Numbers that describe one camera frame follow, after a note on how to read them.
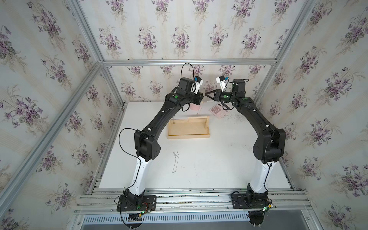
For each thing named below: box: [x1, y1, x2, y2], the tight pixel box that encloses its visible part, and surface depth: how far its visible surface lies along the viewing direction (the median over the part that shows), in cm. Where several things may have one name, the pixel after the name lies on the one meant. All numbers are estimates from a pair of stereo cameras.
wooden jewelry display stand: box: [166, 115, 211, 140], surface depth 106 cm
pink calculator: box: [209, 102, 230, 119], surface depth 114 cm
